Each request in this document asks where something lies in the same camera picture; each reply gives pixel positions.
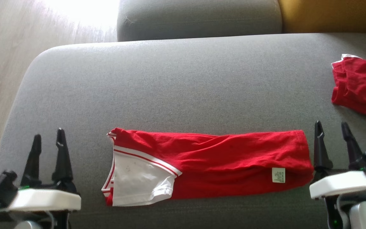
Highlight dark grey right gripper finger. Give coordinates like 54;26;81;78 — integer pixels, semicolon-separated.
341;121;366;171
313;120;334;182

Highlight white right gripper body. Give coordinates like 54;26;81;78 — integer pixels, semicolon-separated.
309;170;366;200

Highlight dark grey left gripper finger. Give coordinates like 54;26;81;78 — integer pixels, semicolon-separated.
20;134;42;188
52;128;77;191

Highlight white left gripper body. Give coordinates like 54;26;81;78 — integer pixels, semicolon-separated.
0;188;82;212

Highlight red and white shorts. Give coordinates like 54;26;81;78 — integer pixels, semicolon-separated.
331;54;366;124

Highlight red Bulls jersey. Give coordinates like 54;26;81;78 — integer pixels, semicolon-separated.
101;127;315;207

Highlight large grey sofa seat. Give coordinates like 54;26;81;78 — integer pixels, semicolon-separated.
0;33;366;229

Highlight large yellow backrest cushion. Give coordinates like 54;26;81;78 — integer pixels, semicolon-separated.
278;0;366;35

